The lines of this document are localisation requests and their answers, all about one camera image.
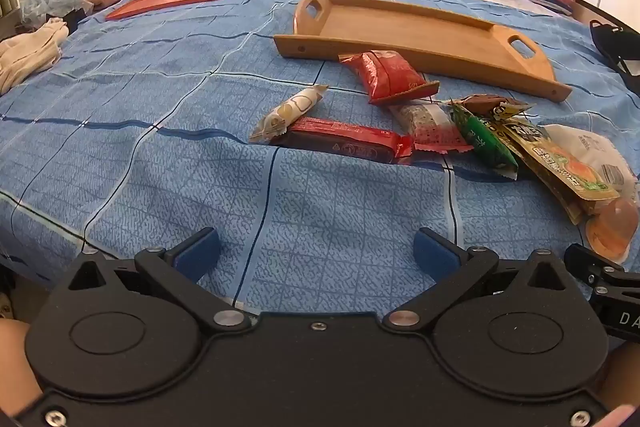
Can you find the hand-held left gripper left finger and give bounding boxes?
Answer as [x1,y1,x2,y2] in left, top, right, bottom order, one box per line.
[67,227,252,334]

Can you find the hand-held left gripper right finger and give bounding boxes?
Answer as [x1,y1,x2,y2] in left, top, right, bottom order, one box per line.
[382,227,572,334]

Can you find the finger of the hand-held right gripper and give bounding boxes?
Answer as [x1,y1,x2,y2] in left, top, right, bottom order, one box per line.
[565,243,627,294]

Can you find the long red bar packet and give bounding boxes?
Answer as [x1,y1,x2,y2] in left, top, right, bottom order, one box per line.
[270,117,415,166]

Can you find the red patterned snack packet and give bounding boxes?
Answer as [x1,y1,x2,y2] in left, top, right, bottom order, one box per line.
[338,50,441,106]

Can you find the wooden tray with handles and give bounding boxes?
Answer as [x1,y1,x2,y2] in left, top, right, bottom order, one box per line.
[273,0,572,102]

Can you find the orange jelly cup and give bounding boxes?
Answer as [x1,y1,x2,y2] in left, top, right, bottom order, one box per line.
[582,197,640,265]

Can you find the white snack packet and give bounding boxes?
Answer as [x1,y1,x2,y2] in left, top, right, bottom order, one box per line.
[540,124,639,198]

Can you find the green snack packet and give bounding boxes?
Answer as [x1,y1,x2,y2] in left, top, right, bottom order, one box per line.
[447,102,519,181]

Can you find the clear red-edged snack packet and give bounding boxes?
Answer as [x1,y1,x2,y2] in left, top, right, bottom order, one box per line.
[390,102,474,155]

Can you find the blue checked blanket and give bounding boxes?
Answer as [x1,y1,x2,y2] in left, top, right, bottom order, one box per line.
[0,0,640,310]

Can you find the brown snack packet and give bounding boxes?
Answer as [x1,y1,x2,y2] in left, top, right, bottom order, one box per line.
[457,94,536,120]

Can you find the white gold candy packet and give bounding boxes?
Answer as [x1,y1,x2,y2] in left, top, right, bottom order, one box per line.
[249,84,329,144]

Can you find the person's left leg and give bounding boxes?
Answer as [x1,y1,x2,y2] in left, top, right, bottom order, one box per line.
[0,319,44,414]

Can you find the black cap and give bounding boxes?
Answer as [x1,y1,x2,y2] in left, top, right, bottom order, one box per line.
[590,19,640,96]

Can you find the beige cloth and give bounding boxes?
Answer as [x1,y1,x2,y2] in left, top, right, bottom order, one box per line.
[0,19,69,96]

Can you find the black cloth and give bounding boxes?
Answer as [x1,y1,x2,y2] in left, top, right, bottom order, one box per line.
[47,7,92,34]

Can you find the wooden bed frame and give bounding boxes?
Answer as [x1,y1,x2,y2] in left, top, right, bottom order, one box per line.
[572,0,640,35]

